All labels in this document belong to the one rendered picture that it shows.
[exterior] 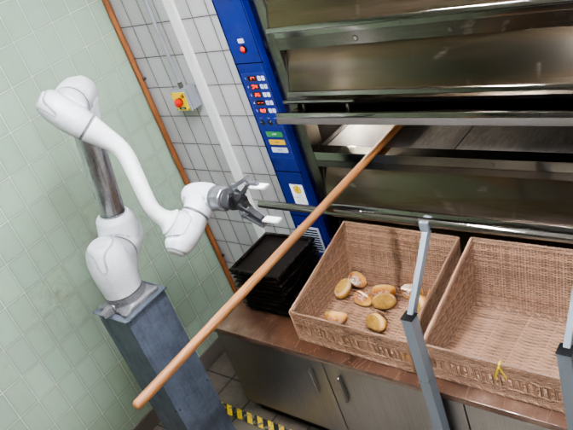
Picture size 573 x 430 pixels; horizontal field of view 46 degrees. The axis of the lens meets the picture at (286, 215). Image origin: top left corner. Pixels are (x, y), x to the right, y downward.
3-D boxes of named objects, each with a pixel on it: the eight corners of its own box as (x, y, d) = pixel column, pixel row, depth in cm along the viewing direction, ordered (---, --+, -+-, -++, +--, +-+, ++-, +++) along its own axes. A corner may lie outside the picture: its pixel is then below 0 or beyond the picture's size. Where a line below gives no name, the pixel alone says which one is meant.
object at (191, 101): (188, 104, 311) (179, 84, 307) (202, 104, 305) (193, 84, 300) (176, 112, 307) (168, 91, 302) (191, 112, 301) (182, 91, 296)
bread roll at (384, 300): (396, 308, 271) (398, 307, 276) (394, 291, 272) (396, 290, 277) (372, 311, 274) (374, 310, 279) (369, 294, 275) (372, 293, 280)
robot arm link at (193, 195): (230, 193, 248) (215, 223, 243) (201, 190, 258) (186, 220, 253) (213, 177, 240) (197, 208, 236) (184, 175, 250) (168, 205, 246)
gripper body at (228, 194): (229, 183, 239) (249, 184, 233) (238, 203, 243) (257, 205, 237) (217, 194, 234) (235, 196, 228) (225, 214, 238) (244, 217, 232)
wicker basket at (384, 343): (359, 268, 306) (342, 218, 293) (474, 290, 269) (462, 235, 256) (297, 340, 278) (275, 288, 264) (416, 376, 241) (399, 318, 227)
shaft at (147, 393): (141, 413, 180) (136, 405, 179) (133, 409, 182) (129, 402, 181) (422, 107, 283) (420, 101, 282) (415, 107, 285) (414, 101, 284)
